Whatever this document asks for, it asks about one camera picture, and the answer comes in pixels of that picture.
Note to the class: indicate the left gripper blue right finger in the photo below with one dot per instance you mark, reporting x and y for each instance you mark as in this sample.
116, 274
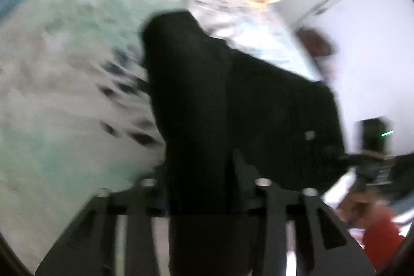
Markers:
276, 220

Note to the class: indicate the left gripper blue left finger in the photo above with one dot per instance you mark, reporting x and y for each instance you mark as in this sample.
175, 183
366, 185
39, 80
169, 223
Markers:
88, 245

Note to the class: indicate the black pants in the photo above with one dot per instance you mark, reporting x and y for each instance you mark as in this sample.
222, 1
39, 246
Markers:
221, 112

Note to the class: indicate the right hand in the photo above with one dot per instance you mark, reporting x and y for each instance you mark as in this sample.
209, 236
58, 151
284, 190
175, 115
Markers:
360, 209

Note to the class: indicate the orange fuzzy sleeve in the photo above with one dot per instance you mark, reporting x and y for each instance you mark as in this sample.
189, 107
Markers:
381, 238

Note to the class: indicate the pile of clothes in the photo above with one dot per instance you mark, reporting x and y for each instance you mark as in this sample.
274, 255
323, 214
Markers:
328, 68

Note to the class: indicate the dark wooden cabinet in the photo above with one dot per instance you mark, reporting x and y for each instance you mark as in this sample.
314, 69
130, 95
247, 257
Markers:
315, 44

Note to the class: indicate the floral green bed quilt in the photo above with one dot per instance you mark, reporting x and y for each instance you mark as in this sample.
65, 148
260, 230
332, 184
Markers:
75, 118

